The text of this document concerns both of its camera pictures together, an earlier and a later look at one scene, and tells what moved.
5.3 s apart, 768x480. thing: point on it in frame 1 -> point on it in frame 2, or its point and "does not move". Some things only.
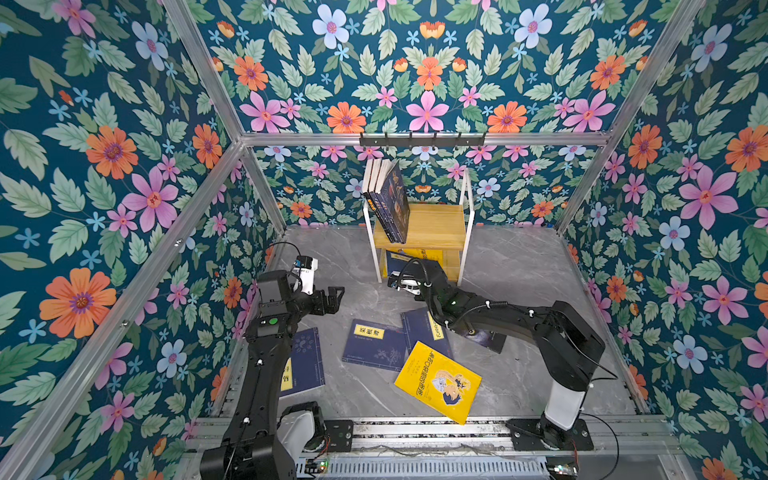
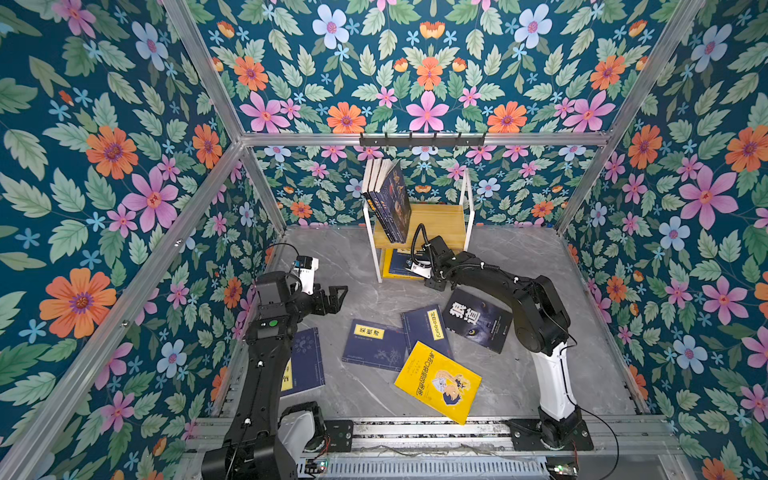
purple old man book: x=391 y=187 does not move
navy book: x=422 y=327 does not move
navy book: x=396 y=261 does not move
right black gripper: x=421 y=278 -> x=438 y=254
